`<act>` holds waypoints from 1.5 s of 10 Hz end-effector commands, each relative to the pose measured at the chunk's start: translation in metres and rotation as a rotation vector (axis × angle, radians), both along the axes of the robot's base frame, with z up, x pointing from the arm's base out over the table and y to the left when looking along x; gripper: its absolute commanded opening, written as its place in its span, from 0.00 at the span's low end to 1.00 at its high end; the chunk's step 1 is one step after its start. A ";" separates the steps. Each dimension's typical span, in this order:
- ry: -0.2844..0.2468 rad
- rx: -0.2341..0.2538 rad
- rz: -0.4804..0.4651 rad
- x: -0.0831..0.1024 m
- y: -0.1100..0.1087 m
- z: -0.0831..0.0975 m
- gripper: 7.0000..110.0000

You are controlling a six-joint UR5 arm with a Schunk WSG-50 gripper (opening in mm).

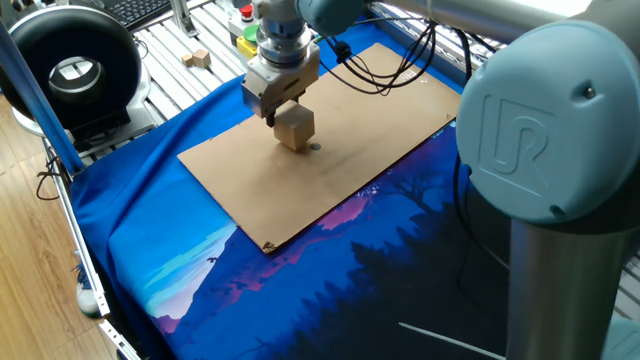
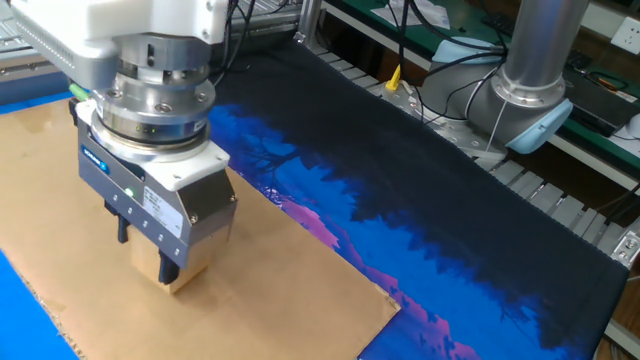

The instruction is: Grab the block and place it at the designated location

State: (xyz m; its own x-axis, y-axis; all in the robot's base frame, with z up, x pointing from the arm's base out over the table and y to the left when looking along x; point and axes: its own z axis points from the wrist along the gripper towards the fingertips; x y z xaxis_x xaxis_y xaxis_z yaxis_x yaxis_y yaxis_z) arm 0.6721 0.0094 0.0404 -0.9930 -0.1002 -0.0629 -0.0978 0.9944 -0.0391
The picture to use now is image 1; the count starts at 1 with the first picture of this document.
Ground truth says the silver Schunk gripper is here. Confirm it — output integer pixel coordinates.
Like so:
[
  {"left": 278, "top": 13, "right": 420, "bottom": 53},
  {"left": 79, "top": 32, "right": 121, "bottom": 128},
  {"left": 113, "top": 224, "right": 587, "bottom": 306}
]
[{"left": 241, "top": 42, "right": 321, "bottom": 129}]

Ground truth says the large wooden cube block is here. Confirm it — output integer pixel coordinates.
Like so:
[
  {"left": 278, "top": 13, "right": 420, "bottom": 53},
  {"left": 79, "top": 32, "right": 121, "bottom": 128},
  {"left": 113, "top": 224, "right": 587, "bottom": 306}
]
[{"left": 272, "top": 99, "right": 317, "bottom": 153}]

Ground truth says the brown cardboard sheet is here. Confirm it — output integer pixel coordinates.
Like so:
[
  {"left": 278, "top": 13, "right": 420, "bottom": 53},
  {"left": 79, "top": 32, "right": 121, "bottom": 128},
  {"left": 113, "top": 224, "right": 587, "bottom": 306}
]
[{"left": 177, "top": 42, "right": 462, "bottom": 255}]

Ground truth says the grey box red stop button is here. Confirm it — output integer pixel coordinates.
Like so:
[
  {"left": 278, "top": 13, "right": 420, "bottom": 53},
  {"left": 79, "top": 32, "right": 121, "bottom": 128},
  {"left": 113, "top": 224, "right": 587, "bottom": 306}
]
[{"left": 228, "top": 3, "right": 259, "bottom": 39}]

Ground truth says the blue forest print cloth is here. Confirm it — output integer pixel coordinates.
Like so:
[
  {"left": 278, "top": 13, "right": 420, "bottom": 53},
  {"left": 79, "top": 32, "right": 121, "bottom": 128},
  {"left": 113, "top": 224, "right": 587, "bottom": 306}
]
[{"left": 69, "top": 19, "right": 511, "bottom": 360}]

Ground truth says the black keyboard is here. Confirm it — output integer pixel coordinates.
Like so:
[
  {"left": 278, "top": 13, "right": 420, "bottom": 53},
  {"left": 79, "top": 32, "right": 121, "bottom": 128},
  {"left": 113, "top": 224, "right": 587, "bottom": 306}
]
[{"left": 97, "top": 0, "right": 174, "bottom": 30}]

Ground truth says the blue pole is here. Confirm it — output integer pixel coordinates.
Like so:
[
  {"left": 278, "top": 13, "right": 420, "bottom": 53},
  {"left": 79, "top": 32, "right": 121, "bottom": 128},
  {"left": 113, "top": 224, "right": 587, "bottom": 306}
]
[{"left": 0, "top": 19, "right": 85, "bottom": 176}]

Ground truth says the white sneaker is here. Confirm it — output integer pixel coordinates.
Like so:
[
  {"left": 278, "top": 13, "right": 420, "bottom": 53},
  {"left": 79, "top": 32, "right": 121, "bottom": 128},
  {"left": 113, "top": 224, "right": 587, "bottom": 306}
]
[{"left": 74, "top": 259, "right": 104, "bottom": 317}]

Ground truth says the white zip tie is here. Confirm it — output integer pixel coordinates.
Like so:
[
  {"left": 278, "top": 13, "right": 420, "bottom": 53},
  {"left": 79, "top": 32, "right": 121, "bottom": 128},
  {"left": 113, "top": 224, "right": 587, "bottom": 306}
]
[{"left": 398, "top": 322, "right": 507, "bottom": 360}]

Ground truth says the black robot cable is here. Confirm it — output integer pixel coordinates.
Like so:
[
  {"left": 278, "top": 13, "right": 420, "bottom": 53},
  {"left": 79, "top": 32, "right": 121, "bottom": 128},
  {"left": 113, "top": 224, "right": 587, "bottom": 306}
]
[{"left": 314, "top": 17, "right": 511, "bottom": 301}]

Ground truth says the aluminium post with foot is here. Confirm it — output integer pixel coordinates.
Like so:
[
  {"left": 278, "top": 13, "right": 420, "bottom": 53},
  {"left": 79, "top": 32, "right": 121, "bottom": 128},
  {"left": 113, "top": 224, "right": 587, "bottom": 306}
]
[{"left": 168, "top": 0, "right": 200, "bottom": 39}]

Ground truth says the aluminium table rail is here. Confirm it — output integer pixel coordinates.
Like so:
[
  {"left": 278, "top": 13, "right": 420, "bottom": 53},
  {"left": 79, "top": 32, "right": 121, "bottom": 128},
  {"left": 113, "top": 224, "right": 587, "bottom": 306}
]
[{"left": 367, "top": 2, "right": 496, "bottom": 91}]

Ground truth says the black ring-shaped device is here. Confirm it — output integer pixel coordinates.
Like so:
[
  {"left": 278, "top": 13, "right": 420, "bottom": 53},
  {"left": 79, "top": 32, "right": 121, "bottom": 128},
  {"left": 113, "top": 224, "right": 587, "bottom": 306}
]
[{"left": 0, "top": 4, "right": 156, "bottom": 151}]

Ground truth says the silver side rail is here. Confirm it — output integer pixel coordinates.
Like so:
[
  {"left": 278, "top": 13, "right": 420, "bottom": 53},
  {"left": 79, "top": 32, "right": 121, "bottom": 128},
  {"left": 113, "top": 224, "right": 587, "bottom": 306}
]
[{"left": 42, "top": 139, "right": 141, "bottom": 360}]

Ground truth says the black cord loop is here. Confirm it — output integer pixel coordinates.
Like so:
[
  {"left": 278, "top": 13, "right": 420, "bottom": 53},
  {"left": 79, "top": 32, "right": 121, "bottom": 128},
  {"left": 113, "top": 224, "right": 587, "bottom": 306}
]
[{"left": 34, "top": 154, "right": 65, "bottom": 202}]

